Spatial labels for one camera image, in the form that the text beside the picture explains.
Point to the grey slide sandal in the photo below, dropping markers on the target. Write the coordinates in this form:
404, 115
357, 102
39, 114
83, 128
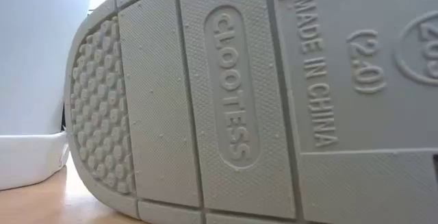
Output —
239, 97

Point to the white hexagonal plant pot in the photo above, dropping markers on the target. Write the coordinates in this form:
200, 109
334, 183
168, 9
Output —
27, 63

